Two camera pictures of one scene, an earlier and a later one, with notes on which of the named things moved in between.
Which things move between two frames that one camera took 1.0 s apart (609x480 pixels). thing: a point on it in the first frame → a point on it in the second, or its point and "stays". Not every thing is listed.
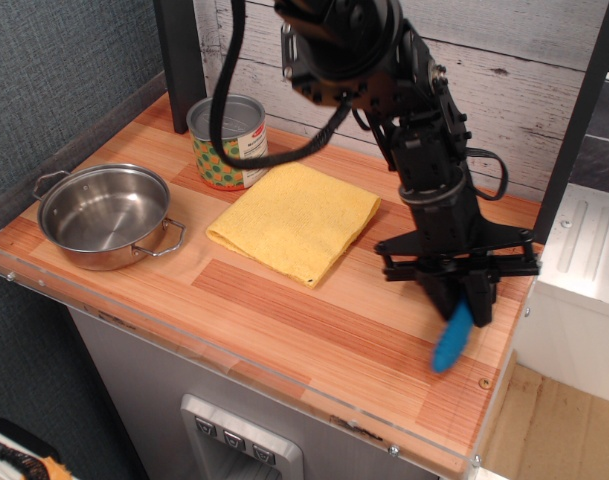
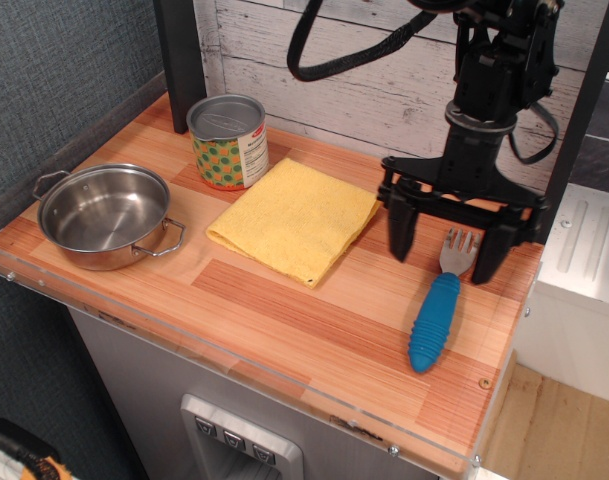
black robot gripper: [447, 239] → [466, 185]
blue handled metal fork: [454, 337] → [433, 319]
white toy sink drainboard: [573, 324] stays
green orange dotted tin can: [245, 134] stays
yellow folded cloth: [296, 219] stays
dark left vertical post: [181, 47] stays
